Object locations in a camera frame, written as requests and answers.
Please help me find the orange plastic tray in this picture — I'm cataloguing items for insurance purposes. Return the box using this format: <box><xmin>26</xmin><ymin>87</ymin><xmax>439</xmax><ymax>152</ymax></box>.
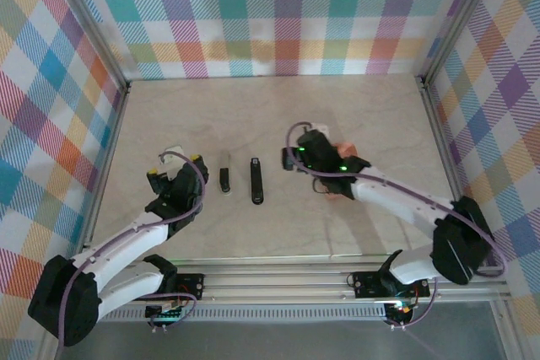
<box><xmin>327</xmin><ymin>140</ymin><xmax>359</xmax><ymax>201</ymax></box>

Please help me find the silver metal stapler part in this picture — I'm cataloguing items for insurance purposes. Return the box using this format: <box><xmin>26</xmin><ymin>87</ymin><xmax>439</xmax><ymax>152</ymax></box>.
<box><xmin>218</xmin><ymin>149</ymin><xmax>234</xmax><ymax>197</ymax></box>

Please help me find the black stapler part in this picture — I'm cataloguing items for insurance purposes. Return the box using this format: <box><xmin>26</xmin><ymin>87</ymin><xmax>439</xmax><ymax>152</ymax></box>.
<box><xmin>248</xmin><ymin>156</ymin><xmax>267</xmax><ymax>206</ymax></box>

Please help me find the small circuit board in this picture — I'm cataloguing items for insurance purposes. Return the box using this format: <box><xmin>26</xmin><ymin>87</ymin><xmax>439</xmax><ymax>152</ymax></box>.
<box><xmin>386</xmin><ymin>299</ymin><xmax>417</xmax><ymax>318</ymax></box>
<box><xmin>144</xmin><ymin>298</ymin><xmax>189</xmax><ymax>320</ymax></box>

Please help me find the plaid cloth backdrop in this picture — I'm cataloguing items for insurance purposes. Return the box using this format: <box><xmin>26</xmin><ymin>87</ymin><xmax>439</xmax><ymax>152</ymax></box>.
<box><xmin>429</xmin><ymin>0</ymin><xmax>540</xmax><ymax>360</ymax></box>
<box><xmin>0</xmin><ymin>0</ymin><xmax>127</xmax><ymax>360</ymax></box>
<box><xmin>67</xmin><ymin>0</ymin><xmax>482</xmax><ymax>81</ymax></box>

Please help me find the grey metal sheet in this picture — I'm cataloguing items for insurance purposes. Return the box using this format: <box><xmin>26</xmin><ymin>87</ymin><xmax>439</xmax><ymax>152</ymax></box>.
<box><xmin>54</xmin><ymin>300</ymin><xmax>507</xmax><ymax>360</ymax></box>

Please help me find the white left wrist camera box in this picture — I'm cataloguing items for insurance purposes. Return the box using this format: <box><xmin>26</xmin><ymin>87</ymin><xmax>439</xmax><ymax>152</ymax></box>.
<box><xmin>159</xmin><ymin>147</ymin><xmax>189</xmax><ymax>179</ymax></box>

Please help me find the thin black cable loop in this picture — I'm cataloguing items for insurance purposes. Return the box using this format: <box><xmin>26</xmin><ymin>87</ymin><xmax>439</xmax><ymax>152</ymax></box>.
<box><xmin>310</xmin><ymin>177</ymin><xmax>334</xmax><ymax>196</ymax></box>

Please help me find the aluminium side rail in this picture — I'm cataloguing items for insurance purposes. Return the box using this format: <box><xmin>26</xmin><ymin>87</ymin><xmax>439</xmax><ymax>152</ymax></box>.
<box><xmin>35</xmin><ymin>81</ymin><xmax>132</xmax><ymax>360</ymax></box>
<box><xmin>417</xmin><ymin>75</ymin><xmax>528</xmax><ymax>360</ymax></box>

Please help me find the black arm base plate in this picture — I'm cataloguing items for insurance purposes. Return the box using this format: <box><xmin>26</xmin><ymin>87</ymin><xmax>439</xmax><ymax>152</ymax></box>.
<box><xmin>351</xmin><ymin>270</ymin><xmax>432</xmax><ymax>298</ymax></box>
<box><xmin>175</xmin><ymin>273</ymin><xmax>207</xmax><ymax>301</ymax></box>

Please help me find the short purple cable loop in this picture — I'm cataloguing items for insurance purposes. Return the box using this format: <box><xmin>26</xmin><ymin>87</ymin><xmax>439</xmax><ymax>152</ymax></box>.
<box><xmin>386</xmin><ymin>277</ymin><xmax>440</xmax><ymax>331</ymax></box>
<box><xmin>127</xmin><ymin>287</ymin><xmax>199</xmax><ymax>334</ymax></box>

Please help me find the wide aluminium base rail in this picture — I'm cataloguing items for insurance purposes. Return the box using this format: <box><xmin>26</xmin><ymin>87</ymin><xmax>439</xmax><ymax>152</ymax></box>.
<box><xmin>46</xmin><ymin>261</ymin><xmax>514</xmax><ymax>304</ymax></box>

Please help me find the grey slotted cable duct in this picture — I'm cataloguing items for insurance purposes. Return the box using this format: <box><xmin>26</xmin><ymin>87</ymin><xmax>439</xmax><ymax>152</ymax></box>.
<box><xmin>62</xmin><ymin>307</ymin><xmax>392</xmax><ymax>322</ymax></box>

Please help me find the aluminium frame post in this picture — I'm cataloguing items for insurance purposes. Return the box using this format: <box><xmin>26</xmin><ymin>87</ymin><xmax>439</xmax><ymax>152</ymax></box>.
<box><xmin>419</xmin><ymin>0</ymin><xmax>510</xmax><ymax>87</ymax></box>
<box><xmin>41</xmin><ymin>0</ymin><xmax>130</xmax><ymax>91</ymax></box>

